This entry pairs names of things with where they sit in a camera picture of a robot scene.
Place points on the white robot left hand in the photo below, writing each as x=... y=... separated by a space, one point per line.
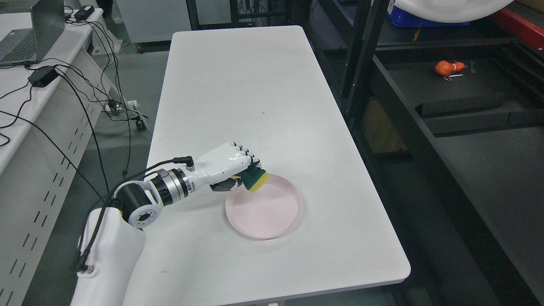
x=221 y=166

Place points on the green yellow sponge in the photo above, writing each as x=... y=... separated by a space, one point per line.
x=254 y=178

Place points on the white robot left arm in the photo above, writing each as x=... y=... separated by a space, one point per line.
x=113 y=238

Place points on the dark metal shelf rack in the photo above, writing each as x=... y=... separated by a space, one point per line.
x=457 y=160

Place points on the orange object on shelf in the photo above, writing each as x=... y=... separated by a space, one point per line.
x=445 y=69

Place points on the pink round plate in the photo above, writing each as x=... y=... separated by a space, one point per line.
x=267 y=213

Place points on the white power strip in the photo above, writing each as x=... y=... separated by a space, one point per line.
x=112 y=107

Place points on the white side desk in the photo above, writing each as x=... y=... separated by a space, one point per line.
x=43 y=130

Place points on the black power adapter on desk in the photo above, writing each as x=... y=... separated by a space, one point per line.
x=43 y=76

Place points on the black power adapter top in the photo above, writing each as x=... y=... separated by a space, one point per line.
x=84 y=12

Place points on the grey laptop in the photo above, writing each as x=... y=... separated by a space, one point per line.
x=32 y=44

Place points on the blue plastic crate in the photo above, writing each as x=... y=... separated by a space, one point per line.
x=404 y=19

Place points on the white round object top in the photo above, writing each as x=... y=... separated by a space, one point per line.
x=452 y=11

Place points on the red metal beam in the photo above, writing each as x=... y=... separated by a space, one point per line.
x=527 y=31

